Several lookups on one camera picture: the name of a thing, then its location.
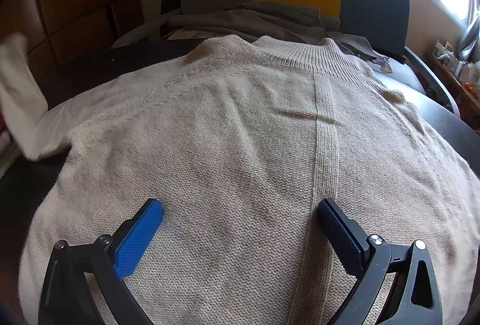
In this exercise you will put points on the beige knit sweater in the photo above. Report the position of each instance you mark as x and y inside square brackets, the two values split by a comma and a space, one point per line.
[239, 142]

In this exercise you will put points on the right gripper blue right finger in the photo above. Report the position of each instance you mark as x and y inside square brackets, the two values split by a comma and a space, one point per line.
[367, 257]

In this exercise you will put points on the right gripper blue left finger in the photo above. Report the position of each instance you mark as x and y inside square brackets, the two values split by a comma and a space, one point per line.
[115, 257]

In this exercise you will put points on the wooden desk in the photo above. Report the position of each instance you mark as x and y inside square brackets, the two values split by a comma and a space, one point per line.
[466, 101]

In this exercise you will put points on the grey hoodie on chair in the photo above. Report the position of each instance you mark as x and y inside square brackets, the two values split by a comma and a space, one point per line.
[294, 23]

